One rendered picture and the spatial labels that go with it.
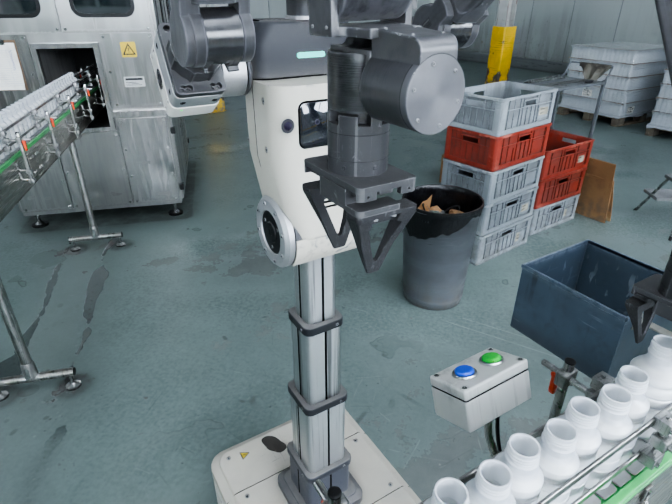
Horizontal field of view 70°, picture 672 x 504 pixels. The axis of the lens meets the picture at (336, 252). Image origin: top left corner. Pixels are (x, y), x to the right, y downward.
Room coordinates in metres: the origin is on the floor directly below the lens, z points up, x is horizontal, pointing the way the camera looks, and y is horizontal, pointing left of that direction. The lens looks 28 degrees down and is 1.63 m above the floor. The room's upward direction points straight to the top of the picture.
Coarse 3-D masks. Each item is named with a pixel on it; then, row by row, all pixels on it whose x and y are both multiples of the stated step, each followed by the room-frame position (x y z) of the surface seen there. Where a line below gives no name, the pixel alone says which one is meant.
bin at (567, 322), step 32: (544, 256) 1.25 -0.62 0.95; (576, 256) 1.34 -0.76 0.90; (608, 256) 1.30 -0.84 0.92; (544, 288) 1.14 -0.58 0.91; (576, 288) 1.36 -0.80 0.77; (608, 288) 1.28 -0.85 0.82; (512, 320) 1.20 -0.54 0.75; (544, 320) 1.12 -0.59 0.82; (576, 320) 1.04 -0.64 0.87; (608, 320) 0.98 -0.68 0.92; (576, 352) 1.02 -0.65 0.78; (608, 352) 0.96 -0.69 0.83; (640, 352) 1.02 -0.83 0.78
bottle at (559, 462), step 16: (544, 432) 0.42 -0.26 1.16; (560, 432) 0.43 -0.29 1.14; (576, 432) 0.41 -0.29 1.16; (544, 448) 0.41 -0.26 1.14; (560, 448) 0.40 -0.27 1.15; (544, 464) 0.40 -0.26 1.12; (560, 464) 0.40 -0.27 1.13; (576, 464) 0.40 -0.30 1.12; (544, 480) 0.39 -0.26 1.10; (560, 480) 0.39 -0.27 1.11; (544, 496) 0.39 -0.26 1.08; (560, 496) 0.39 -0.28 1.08
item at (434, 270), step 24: (408, 192) 2.62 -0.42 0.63; (432, 192) 2.71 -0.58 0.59; (456, 192) 2.67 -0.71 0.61; (432, 216) 2.29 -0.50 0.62; (456, 216) 2.28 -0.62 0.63; (408, 240) 2.42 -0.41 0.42; (432, 240) 2.31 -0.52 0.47; (456, 240) 2.30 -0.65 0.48; (408, 264) 2.42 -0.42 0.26; (432, 264) 2.31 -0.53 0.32; (456, 264) 2.32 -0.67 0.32; (408, 288) 2.42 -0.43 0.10; (432, 288) 2.32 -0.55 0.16; (456, 288) 2.35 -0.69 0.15
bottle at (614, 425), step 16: (608, 384) 0.49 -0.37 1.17; (608, 400) 0.47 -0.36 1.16; (624, 400) 0.48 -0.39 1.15; (608, 416) 0.46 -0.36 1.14; (624, 416) 0.46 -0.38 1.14; (608, 432) 0.45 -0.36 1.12; (624, 432) 0.45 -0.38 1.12; (608, 448) 0.45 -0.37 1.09; (624, 448) 0.46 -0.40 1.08; (608, 464) 0.45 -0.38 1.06; (592, 480) 0.45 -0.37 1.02
